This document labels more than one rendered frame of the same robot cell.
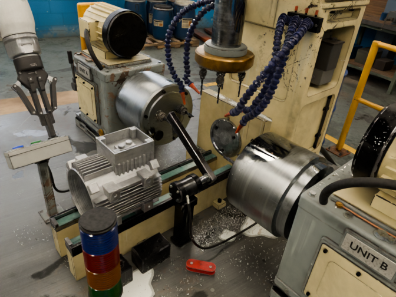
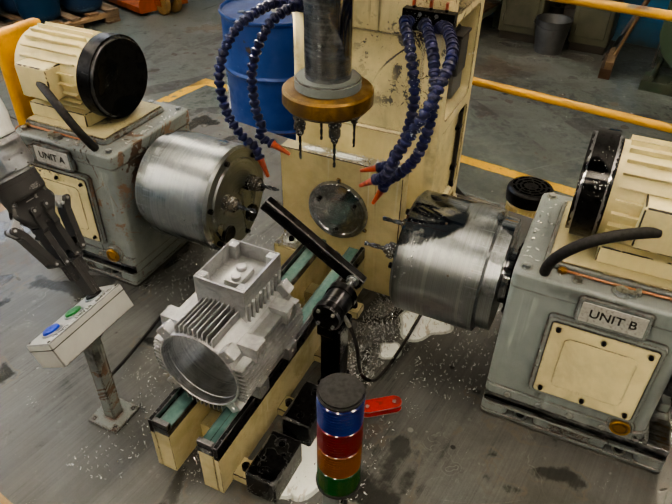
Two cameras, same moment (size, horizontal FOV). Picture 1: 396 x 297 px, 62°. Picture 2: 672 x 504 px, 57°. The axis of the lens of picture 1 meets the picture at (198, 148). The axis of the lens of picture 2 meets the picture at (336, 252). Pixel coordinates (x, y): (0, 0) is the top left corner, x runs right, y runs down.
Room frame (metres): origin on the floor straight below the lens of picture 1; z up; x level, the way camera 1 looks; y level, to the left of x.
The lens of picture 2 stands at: (-0.07, 0.33, 1.80)
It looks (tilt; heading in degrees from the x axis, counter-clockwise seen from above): 37 degrees down; 339
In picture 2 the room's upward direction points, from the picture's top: 1 degrees clockwise
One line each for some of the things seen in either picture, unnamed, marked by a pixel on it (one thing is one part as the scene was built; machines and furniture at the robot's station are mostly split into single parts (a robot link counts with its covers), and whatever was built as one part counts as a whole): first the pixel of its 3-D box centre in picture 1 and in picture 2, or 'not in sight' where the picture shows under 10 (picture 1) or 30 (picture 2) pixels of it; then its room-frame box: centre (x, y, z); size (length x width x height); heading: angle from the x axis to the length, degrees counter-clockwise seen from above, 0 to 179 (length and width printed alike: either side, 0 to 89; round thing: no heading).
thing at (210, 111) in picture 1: (234, 143); (347, 212); (1.09, -0.14, 0.97); 0.30 x 0.11 x 0.34; 44
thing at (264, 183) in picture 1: (287, 189); (467, 264); (0.74, -0.26, 1.04); 0.41 x 0.25 x 0.25; 44
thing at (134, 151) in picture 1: (125, 150); (239, 280); (0.76, 0.20, 1.11); 0.12 x 0.11 x 0.07; 134
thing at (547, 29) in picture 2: not in sight; (550, 35); (4.21, -3.20, 0.14); 0.30 x 0.30 x 0.27
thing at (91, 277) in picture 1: (103, 268); (339, 449); (0.39, 0.15, 1.10); 0.06 x 0.06 x 0.04
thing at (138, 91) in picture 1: (147, 102); (185, 184); (1.23, 0.22, 1.04); 0.37 x 0.25 x 0.25; 44
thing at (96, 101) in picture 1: (117, 95); (110, 180); (1.40, 0.39, 0.99); 0.35 x 0.31 x 0.37; 44
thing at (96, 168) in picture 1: (114, 182); (231, 333); (0.73, 0.23, 1.01); 0.20 x 0.19 x 0.19; 134
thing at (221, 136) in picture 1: (224, 138); (336, 211); (1.04, -0.09, 1.01); 0.15 x 0.02 x 0.15; 44
